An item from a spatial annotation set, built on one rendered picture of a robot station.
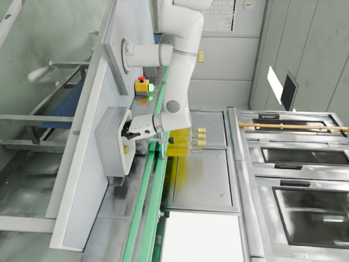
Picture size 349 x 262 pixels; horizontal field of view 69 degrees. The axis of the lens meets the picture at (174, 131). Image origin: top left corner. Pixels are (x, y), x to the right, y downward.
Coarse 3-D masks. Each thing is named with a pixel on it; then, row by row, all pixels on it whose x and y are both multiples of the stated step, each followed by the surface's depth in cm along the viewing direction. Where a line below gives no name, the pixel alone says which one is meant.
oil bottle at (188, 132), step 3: (180, 129) 141; (183, 129) 141; (186, 129) 141; (171, 132) 139; (174, 132) 139; (177, 132) 139; (180, 132) 139; (183, 132) 139; (186, 132) 139; (189, 132) 139; (192, 132) 140; (177, 135) 138; (180, 135) 138; (183, 135) 137; (186, 135) 137; (189, 135) 137; (192, 135) 139; (192, 138) 139
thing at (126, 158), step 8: (128, 112) 99; (128, 120) 104; (120, 128) 90; (120, 136) 90; (120, 144) 91; (128, 144) 112; (120, 152) 93; (128, 152) 112; (128, 160) 108; (128, 168) 104
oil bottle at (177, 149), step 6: (168, 144) 131; (174, 144) 131; (180, 144) 131; (186, 144) 131; (168, 150) 129; (174, 150) 129; (180, 150) 128; (186, 150) 128; (192, 150) 130; (186, 156) 131
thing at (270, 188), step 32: (224, 128) 174; (256, 128) 174; (288, 128) 174; (256, 160) 149; (288, 160) 149; (320, 160) 149; (256, 192) 128; (288, 192) 130; (320, 192) 130; (160, 224) 115; (256, 224) 111; (288, 224) 116; (320, 224) 115; (256, 256) 100; (288, 256) 103; (320, 256) 103
